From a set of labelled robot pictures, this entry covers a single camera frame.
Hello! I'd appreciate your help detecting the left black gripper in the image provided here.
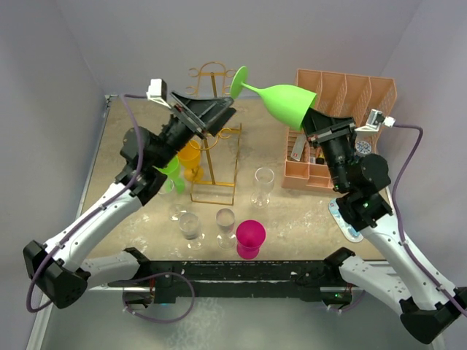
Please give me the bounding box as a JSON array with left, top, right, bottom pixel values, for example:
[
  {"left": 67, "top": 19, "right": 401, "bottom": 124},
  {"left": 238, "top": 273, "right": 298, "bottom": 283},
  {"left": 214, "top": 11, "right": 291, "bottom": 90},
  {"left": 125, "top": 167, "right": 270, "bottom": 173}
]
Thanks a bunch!
[{"left": 152, "top": 92, "right": 234, "bottom": 169}]

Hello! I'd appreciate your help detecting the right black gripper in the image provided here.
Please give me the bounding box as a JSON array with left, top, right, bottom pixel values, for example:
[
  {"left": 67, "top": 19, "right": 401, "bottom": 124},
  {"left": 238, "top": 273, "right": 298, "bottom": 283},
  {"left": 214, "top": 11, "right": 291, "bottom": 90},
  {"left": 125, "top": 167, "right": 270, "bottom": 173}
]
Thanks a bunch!
[{"left": 296, "top": 104, "right": 356, "bottom": 191}]

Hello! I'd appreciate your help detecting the large green wine glass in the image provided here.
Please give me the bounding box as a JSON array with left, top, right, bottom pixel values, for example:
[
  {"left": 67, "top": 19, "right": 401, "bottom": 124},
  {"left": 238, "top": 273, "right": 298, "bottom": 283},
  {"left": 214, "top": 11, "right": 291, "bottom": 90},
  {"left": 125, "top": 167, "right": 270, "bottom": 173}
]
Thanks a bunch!
[{"left": 230, "top": 66, "right": 317, "bottom": 131}]

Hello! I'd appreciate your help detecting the small green wine glass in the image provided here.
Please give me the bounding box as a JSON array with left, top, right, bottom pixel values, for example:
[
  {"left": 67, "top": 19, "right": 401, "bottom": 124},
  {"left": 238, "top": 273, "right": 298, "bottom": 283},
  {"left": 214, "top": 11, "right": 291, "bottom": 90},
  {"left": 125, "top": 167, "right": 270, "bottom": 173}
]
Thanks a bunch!
[{"left": 157, "top": 156, "right": 185, "bottom": 195}]

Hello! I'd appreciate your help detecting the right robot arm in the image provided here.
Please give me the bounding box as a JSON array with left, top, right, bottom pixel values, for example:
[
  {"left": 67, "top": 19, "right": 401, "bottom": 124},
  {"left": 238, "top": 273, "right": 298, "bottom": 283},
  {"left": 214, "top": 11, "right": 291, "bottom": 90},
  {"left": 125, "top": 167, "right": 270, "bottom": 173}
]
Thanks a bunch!
[{"left": 301, "top": 108, "right": 466, "bottom": 344}]

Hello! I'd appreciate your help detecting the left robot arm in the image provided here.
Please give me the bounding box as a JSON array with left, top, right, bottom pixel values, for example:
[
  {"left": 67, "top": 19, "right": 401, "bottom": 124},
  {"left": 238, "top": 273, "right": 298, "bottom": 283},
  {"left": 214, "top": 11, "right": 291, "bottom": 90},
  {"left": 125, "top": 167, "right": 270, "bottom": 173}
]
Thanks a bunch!
[{"left": 23, "top": 92, "right": 236, "bottom": 313}]

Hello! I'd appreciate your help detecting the yellow plastic goblet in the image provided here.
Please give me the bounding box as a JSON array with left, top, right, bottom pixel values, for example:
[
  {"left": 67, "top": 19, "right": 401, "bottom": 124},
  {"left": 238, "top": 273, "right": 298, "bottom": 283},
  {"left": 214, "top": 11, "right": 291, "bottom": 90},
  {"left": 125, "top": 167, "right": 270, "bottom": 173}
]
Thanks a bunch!
[{"left": 177, "top": 140, "right": 204, "bottom": 182}]

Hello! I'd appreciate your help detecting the round blue tin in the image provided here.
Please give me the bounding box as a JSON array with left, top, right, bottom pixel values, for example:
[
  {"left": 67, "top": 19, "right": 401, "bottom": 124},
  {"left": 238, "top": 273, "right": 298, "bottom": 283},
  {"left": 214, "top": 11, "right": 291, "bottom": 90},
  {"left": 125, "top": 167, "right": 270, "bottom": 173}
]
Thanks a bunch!
[{"left": 355, "top": 140, "right": 373, "bottom": 157}]

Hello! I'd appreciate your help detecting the orange plastic desk organizer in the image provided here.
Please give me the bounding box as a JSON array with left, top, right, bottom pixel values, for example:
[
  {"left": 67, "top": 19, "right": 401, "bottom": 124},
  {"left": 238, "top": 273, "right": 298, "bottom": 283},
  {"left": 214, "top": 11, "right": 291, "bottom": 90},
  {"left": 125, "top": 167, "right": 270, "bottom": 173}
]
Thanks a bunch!
[{"left": 282, "top": 69, "right": 397, "bottom": 194}]

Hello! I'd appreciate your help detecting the clear glass back right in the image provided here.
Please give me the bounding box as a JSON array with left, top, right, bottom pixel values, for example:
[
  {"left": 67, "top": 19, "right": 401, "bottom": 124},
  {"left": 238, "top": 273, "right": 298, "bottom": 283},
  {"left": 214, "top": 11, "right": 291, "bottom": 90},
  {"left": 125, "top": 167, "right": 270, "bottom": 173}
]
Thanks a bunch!
[{"left": 250, "top": 167, "right": 275, "bottom": 209}]

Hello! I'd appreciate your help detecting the clear glass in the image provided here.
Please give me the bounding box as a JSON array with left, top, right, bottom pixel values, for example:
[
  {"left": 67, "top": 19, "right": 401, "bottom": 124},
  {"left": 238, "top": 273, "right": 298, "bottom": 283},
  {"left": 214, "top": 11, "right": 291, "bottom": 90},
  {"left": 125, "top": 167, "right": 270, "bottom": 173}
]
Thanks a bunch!
[
  {"left": 250, "top": 167, "right": 275, "bottom": 209},
  {"left": 179, "top": 212, "right": 205, "bottom": 250},
  {"left": 216, "top": 208, "right": 236, "bottom": 249},
  {"left": 158, "top": 179, "right": 187, "bottom": 222}
]

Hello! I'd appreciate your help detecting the clear glass far left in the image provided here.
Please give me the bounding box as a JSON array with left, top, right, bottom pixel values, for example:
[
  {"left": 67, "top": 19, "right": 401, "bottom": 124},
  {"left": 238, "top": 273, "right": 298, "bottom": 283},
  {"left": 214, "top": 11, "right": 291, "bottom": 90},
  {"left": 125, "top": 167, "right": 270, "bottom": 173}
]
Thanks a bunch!
[{"left": 158, "top": 179, "right": 187, "bottom": 222}]

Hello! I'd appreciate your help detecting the clear glass front centre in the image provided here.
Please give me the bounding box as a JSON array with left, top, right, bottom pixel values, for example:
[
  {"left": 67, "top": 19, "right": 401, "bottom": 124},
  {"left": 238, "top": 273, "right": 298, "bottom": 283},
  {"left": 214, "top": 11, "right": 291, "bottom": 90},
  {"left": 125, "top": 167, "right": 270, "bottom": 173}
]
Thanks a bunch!
[{"left": 216, "top": 208, "right": 236, "bottom": 249}]

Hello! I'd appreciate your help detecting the clear glass front left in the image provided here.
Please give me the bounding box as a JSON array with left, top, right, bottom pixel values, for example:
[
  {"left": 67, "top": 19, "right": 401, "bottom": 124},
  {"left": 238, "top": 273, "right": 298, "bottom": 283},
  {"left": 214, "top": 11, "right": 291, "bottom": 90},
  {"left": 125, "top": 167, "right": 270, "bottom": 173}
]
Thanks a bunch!
[{"left": 179, "top": 212, "right": 205, "bottom": 250}]

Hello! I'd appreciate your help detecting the pink plastic goblet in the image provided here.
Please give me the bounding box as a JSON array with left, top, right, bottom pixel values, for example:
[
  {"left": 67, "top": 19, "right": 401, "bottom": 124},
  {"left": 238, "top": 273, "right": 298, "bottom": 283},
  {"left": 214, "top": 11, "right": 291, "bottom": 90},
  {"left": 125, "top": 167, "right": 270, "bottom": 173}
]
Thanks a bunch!
[{"left": 236, "top": 219, "right": 266, "bottom": 260}]

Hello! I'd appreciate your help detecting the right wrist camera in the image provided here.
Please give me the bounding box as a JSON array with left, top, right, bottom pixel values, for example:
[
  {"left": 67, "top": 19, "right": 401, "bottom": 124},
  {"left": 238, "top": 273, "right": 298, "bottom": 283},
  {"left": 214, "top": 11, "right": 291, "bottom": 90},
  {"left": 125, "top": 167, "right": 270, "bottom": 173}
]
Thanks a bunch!
[{"left": 355, "top": 109, "right": 395, "bottom": 137}]

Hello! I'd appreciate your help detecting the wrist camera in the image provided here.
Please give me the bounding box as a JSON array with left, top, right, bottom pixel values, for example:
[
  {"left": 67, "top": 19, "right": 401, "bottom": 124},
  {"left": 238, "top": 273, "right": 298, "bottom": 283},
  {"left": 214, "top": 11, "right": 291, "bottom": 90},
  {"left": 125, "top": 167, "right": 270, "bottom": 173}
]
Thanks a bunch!
[
  {"left": 355, "top": 109, "right": 395, "bottom": 137},
  {"left": 146, "top": 78, "right": 171, "bottom": 109}
]

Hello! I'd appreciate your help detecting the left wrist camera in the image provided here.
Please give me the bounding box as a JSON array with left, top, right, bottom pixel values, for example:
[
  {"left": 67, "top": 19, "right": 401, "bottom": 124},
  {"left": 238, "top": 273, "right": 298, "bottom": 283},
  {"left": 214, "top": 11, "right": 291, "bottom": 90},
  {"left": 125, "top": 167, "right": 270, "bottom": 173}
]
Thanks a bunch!
[{"left": 146, "top": 78, "right": 171, "bottom": 109}]

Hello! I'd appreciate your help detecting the gold wire glass rack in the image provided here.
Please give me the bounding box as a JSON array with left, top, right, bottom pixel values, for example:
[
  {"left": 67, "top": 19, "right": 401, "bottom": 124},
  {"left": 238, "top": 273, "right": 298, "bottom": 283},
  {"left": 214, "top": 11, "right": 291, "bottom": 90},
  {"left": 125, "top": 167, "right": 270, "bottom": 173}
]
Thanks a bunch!
[{"left": 185, "top": 61, "right": 242, "bottom": 206}]

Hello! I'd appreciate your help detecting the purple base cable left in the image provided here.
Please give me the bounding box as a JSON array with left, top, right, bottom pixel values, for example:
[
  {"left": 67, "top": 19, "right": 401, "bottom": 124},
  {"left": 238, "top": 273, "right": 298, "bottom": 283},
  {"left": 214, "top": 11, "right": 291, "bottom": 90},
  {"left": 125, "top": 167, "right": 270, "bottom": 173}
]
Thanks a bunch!
[{"left": 122, "top": 272, "right": 196, "bottom": 324}]

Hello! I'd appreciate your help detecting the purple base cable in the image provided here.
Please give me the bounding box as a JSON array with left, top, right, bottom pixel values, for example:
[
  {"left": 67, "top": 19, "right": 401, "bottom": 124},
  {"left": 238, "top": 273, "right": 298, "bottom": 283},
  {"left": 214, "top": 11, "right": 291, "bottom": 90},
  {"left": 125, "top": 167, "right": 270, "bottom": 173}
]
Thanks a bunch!
[
  {"left": 326, "top": 289, "right": 367, "bottom": 314},
  {"left": 122, "top": 272, "right": 196, "bottom": 324}
]

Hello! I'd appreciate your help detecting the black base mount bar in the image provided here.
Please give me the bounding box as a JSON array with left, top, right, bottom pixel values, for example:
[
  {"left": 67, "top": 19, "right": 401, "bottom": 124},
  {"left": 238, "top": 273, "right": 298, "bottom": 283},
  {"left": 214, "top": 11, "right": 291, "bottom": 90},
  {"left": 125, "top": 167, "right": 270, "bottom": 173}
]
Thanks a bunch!
[{"left": 110, "top": 248, "right": 358, "bottom": 306}]

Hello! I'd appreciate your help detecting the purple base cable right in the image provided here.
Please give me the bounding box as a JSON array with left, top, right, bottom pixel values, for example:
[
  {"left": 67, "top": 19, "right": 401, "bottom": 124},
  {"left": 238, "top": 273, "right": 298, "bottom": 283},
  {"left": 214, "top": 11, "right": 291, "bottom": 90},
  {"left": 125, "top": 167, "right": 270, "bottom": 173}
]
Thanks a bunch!
[{"left": 326, "top": 289, "right": 367, "bottom": 314}]

